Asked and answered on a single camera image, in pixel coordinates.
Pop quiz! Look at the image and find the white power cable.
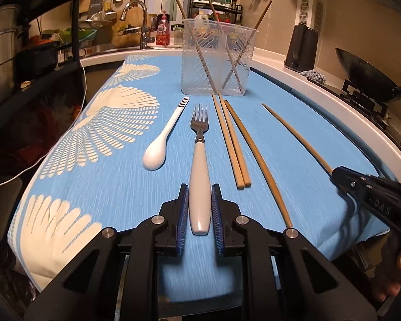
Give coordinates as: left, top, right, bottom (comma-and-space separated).
0, 33, 87, 193

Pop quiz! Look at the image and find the blue cloth white shell print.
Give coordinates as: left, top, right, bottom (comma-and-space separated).
7, 54, 399, 305

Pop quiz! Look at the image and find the chrome kitchen faucet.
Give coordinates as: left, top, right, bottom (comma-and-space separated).
119, 0, 156, 50

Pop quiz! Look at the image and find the black wok wooden handle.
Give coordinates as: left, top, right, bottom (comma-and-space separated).
335, 48, 401, 104

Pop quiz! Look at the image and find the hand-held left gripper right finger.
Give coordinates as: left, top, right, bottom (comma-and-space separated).
211, 183, 378, 321

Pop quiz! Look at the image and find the dark floral cloth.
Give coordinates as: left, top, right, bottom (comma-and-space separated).
7, 90, 87, 174

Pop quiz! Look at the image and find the grey checked dishcloth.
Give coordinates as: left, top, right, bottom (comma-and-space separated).
300, 69, 326, 85

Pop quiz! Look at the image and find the metal mixing bowl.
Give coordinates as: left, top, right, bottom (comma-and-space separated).
78, 19, 113, 29

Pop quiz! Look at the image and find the black two-tier spice rack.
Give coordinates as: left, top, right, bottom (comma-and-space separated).
188, 0, 244, 24

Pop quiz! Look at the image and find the black burner pan support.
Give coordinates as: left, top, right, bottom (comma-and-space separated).
342, 79, 388, 117

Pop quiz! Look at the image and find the red dish soap bottle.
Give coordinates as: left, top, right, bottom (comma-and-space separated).
156, 11, 171, 46

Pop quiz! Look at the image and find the large steel stockpot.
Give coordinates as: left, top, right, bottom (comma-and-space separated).
0, 4, 22, 108

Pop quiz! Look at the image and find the black electric kettle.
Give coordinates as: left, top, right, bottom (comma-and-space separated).
284, 22, 319, 73

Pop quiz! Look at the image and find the white spoon striped handle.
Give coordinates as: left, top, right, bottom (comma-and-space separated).
142, 96, 190, 171

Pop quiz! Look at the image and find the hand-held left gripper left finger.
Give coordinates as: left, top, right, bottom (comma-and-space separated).
24, 183, 190, 321

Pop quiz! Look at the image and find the wooden chopstick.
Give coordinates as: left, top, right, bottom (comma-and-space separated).
206, 0, 244, 93
211, 93, 245, 189
172, 0, 219, 91
261, 103, 335, 175
224, 100, 294, 230
218, 94, 252, 188
221, 0, 273, 88

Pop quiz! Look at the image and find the glass jar green lid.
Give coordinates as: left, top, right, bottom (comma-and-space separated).
172, 24, 185, 46

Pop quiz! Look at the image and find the metal box grater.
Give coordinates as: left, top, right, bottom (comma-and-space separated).
88, 0, 102, 21

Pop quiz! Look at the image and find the clear plastic utensil container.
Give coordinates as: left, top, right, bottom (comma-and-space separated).
180, 18, 259, 97

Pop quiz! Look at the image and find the black pot orange lid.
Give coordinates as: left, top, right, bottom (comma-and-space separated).
16, 38, 60, 79

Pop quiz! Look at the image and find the green plastic basin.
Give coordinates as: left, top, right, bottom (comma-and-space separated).
58, 28, 98, 41

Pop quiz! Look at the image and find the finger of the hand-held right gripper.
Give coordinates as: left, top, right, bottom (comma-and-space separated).
331, 167, 371, 204
340, 166, 380, 179

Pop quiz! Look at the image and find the large wooden cutting board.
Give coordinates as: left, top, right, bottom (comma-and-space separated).
112, 7, 152, 48

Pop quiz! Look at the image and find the fork with white handle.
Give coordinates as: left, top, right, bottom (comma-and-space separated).
189, 103, 212, 235

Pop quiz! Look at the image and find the black metal shelf rack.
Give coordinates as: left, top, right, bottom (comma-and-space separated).
0, 0, 122, 114

